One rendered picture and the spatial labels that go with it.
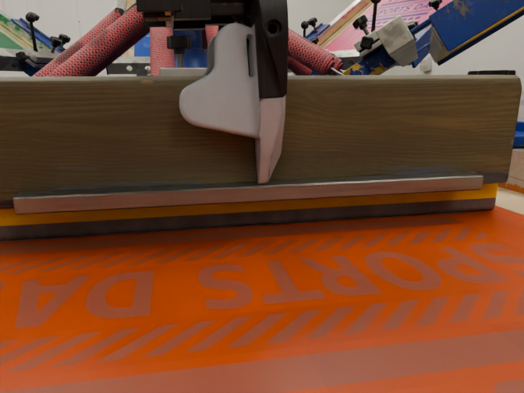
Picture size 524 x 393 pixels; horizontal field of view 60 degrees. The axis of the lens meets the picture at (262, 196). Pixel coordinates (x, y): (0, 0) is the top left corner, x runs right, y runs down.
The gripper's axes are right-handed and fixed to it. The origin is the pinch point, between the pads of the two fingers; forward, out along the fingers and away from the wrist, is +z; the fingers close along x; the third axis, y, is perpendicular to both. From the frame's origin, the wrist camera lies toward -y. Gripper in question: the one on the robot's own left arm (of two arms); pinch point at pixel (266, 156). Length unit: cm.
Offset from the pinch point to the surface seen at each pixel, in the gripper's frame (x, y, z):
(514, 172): -5.6, -23.7, 4.2
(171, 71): -45.3, 5.5, -6.9
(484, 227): 3.7, -14.0, 5.3
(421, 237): 4.7, -8.8, 5.1
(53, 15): -432, 104, -70
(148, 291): 9.1, 7.7, 4.4
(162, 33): -76, 7, -16
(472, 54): -265, -200, -15
